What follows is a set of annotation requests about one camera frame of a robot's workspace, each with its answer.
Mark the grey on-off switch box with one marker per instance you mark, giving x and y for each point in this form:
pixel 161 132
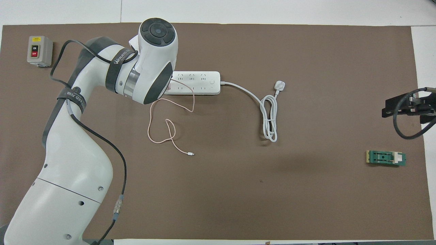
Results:
pixel 39 51

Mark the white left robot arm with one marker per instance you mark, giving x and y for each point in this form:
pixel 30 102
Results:
pixel 75 163

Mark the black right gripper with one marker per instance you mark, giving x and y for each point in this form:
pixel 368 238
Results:
pixel 427 109

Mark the pink charger adapter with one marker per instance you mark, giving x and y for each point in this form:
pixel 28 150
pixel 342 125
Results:
pixel 168 89

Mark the brown table mat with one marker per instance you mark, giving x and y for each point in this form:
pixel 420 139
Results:
pixel 238 197

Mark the white power strip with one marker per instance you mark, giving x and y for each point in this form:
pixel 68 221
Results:
pixel 201 82

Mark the green circuit board module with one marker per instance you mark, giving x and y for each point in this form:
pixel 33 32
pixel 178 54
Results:
pixel 385 158

